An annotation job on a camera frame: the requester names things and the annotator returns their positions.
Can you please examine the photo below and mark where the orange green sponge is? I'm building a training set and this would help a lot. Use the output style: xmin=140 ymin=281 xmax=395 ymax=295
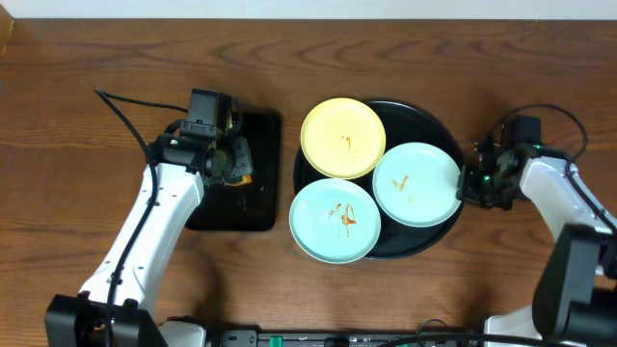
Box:
xmin=226 ymin=174 xmax=253 ymax=187

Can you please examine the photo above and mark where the pale green plate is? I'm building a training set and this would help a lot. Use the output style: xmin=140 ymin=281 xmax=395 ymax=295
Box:
xmin=372 ymin=143 xmax=461 ymax=227

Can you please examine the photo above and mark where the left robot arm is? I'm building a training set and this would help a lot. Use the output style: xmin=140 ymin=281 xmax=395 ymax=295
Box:
xmin=45 ymin=133 xmax=253 ymax=346

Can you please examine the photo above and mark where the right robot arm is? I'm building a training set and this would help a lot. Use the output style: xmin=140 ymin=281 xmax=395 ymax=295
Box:
xmin=457 ymin=143 xmax=616 ymax=346

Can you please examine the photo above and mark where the rectangular black tray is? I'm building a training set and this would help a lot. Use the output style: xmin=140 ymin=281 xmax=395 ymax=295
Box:
xmin=186 ymin=110 xmax=282 ymax=232

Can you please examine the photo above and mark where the round black tray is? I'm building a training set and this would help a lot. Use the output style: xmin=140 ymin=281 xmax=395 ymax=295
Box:
xmin=293 ymin=100 xmax=463 ymax=259

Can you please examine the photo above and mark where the yellow plate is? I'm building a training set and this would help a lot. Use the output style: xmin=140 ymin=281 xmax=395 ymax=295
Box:
xmin=300 ymin=97 xmax=386 ymax=179

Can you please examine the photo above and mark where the pale blue plate front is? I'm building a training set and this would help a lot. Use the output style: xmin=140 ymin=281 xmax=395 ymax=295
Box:
xmin=289 ymin=178 xmax=381 ymax=264

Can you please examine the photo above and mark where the black equipment bar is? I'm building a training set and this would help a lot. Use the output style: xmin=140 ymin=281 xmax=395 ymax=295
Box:
xmin=163 ymin=329 xmax=565 ymax=347

